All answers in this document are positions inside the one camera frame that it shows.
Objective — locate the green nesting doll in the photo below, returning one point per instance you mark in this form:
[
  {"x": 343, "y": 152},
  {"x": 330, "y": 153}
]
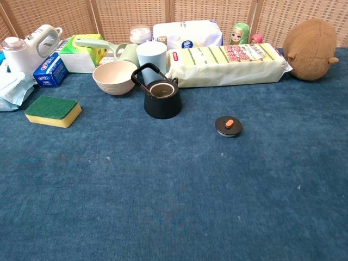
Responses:
[{"x": 238, "y": 35}]

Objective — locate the white tissue paper pack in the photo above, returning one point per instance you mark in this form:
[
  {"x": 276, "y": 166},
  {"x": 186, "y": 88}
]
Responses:
[{"x": 190, "y": 32}]

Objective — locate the brown plush toy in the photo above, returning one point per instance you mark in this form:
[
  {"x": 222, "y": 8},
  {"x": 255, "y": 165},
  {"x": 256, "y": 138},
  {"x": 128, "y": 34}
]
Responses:
[{"x": 310, "y": 49}]

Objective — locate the white bottle with clear cap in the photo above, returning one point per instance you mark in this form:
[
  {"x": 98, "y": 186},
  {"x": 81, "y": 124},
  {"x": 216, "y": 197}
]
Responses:
[{"x": 16, "y": 59}]

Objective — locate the green and yellow sponge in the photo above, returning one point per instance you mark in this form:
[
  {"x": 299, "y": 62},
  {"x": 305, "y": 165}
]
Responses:
[{"x": 51, "y": 108}]

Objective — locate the green tissue box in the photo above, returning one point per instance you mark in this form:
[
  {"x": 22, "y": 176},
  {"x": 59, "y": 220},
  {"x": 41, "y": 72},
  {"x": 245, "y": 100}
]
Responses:
[{"x": 79, "y": 62}]

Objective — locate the blue carpet cloth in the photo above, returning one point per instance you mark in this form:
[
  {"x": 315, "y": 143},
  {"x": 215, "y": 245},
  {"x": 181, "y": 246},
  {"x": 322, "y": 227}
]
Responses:
[{"x": 163, "y": 190}]

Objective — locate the blue cardboard box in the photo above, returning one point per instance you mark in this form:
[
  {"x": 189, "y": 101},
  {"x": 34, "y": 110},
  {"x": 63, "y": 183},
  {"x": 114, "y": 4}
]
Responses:
[{"x": 50, "y": 73}]

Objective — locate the light blue cup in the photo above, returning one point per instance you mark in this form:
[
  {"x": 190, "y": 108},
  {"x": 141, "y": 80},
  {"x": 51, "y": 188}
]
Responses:
[{"x": 152, "y": 57}]

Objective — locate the clear jar with white contents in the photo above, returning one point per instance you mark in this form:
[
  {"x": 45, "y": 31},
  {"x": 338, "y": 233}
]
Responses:
[{"x": 140, "y": 35}]

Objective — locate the pale green ladle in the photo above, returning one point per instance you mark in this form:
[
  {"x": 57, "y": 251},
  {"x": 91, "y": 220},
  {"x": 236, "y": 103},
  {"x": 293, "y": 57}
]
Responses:
[{"x": 92, "y": 43}]

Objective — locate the pale green cup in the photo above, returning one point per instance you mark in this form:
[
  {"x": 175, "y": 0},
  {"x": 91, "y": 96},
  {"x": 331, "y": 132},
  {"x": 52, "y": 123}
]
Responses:
[{"x": 131, "y": 54}]

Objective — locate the wicker folding screen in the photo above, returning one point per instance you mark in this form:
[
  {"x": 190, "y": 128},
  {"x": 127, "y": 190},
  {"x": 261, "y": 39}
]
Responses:
[{"x": 122, "y": 16}]

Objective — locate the black lid with orange knob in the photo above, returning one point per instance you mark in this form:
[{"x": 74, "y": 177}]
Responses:
[{"x": 221, "y": 126}]

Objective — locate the white wet wipes pack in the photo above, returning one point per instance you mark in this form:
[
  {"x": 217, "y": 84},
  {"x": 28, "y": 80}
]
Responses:
[{"x": 11, "y": 89}]

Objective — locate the long yellow sponge pack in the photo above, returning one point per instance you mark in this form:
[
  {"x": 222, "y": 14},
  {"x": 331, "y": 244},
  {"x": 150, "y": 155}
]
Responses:
[{"x": 231, "y": 70}]

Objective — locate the beige bowl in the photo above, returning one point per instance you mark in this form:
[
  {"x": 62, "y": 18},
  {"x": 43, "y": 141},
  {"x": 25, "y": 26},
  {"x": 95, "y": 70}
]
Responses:
[{"x": 114, "y": 84}]

